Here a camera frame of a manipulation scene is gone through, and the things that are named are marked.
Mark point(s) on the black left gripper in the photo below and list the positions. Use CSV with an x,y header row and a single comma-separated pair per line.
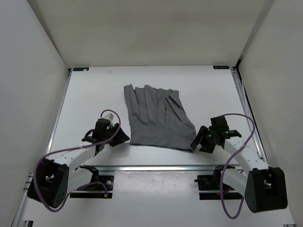
x,y
120,136

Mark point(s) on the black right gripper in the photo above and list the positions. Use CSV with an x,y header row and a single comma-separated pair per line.
x,y
206,148

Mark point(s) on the grey pleated skirt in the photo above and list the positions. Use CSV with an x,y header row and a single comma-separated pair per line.
x,y
157,118

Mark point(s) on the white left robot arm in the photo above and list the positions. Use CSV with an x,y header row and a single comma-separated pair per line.
x,y
58,174

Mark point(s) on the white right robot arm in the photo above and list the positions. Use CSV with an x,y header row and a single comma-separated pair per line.
x,y
245,175

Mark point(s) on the blue label left corner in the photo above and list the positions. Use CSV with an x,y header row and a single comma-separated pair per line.
x,y
81,69

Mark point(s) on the blue label corner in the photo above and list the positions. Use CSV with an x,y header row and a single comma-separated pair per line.
x,y
81,69
221,67

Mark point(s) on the blue label right corner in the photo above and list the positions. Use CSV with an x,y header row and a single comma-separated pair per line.
x,y
221,67

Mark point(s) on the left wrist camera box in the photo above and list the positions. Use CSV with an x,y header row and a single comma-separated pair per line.
x,y
109,117

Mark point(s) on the aluminium frame rail right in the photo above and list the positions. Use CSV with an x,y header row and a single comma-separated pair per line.
x,y
247,111

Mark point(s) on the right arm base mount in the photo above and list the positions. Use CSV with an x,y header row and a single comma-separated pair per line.
x,y
208,186

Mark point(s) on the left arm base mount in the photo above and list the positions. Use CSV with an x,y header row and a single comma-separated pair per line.
x,y
92,184

